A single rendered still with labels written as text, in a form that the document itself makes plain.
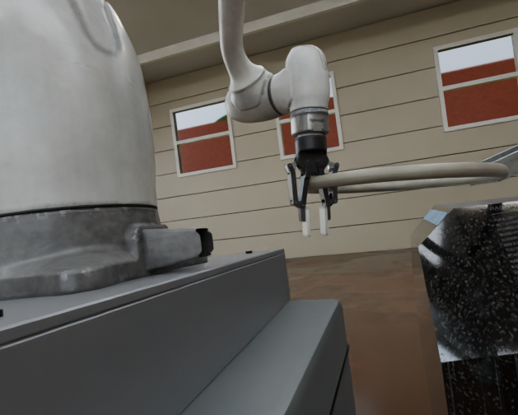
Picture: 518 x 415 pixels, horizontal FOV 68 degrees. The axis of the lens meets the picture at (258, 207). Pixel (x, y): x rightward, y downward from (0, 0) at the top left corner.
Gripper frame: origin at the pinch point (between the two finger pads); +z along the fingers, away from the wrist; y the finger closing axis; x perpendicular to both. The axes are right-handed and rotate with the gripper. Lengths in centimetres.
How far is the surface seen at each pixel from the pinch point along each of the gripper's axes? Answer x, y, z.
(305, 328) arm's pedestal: -51, -25, 8
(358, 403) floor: 75, 51, 86
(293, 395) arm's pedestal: -62, -30, 8
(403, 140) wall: 485, 395, -115
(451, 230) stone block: -11.7, 28.4, 3.3
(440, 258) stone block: -11.1, 25.3, 9.5
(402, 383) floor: 80, 78, 84
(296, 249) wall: 602, 233, 69
